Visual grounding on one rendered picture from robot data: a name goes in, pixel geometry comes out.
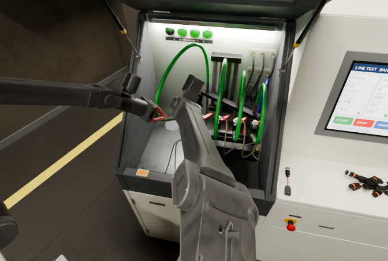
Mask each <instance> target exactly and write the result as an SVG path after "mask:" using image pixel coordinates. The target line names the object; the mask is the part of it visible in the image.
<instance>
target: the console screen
mask: <svg viewBox="0 0 388 261"><path fill-rule="evenodd" d="M314 134H315V135H322V136H331V137H340V138H345V139H353V140H362V141H370V142H376V143H384V144H388V54H386V53H372V52H364V51H349V50H348V51H346V53H345V56H344V59H343V61H342V64H341V66H340V69H339V71H338V74H337V76H336V78H335V81H334V84H333V87H332V89H331V91H330V94H329V97H328V99H327V102H326V104H325V106H324V109H323V111H322V115H321V116H320V119H319V122H318V124H317V127H316V129H315V132H314Z"/></svg>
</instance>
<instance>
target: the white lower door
mask: <svg viewBox="0 0 388 261"><path fill-rule="evenodd" d="M128 192H129V194H130V196H131V201H132V203H133V204H135V206H136V208H137V210H138V212H139V214H140V216H141V218H142V221H143V223H144V225H145V227H146V231H147V233H149V235H150V236H156V237H161V238H166V239H169V240H174V241H179V242H180V209H179V208H175V207H174V206H173V200H172V199H170V198H166V197H160V196H155V195H149V194H145V193H139V192H134V191H128Z"/></svg>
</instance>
